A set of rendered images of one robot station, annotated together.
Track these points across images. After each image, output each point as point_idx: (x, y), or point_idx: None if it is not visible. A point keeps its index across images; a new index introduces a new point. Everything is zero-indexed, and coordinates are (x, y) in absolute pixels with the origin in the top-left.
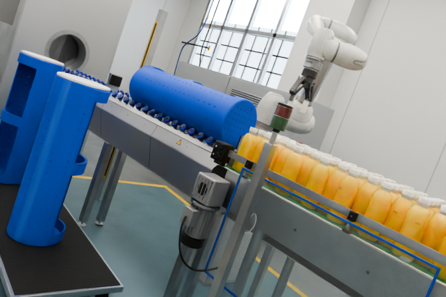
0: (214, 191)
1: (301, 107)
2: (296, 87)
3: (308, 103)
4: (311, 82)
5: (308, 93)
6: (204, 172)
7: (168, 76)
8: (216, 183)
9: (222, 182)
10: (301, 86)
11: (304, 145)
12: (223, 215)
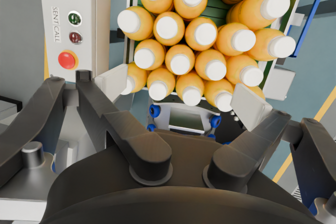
0: (285, 68)
1: (118, 94)
2: (326, 136)
3: (106, 74)
4: (90, 182)
5: (114, 105)
6: (278, 97)
7: None
8: (294, 71)
9: (284, 69)
10: (274, 142)
11: (137, 23)
12: (118, 105)
